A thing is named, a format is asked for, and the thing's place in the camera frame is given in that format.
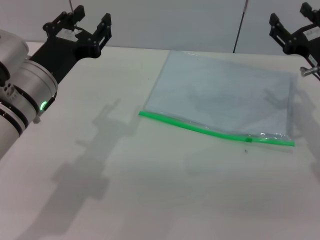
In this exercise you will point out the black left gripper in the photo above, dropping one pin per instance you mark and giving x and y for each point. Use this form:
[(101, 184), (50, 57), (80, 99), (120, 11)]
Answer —
[(62, 50)]

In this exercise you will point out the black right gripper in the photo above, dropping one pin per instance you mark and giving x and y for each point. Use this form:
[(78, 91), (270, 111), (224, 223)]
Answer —
[(303, 42)]

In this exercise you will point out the clear document bag green zip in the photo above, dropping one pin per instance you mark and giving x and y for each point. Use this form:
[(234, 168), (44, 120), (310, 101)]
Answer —
[(215, 92)]

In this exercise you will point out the green zipper slider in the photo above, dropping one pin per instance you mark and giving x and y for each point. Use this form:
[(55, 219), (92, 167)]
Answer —
[(248, 140)]

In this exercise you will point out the silver right wrist connector plug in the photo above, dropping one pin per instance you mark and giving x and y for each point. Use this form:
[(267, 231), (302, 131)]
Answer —
[(308, 71)]

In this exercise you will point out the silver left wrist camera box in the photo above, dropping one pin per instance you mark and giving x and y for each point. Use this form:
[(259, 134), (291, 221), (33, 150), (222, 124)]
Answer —
[(12, 45)]

